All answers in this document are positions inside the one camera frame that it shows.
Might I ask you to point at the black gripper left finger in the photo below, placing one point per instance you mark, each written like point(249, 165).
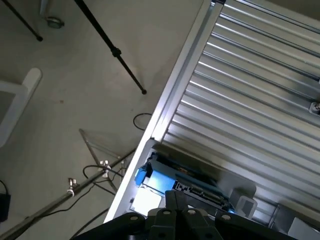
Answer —
point(160, 225)

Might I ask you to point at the metal clamp bolt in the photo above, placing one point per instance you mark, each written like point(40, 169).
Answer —
point(315, 107)

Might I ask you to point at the grey parts rack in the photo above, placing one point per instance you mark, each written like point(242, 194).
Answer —
point(240, 185)

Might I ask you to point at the white chair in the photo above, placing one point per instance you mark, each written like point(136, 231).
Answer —
point(31, 82)

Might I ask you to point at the grey furniture leg with foot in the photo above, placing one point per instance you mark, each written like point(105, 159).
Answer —
point(53, 23)

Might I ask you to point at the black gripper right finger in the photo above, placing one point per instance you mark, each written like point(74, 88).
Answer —
point(195, 225)

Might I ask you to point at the black power adapter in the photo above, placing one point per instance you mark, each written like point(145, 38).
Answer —
point(4, 202)

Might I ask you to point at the black tripod legs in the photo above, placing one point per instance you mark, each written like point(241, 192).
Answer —
point(116, 51)

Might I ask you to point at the chrome light stand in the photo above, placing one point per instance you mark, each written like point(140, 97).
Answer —
point(50, 203)

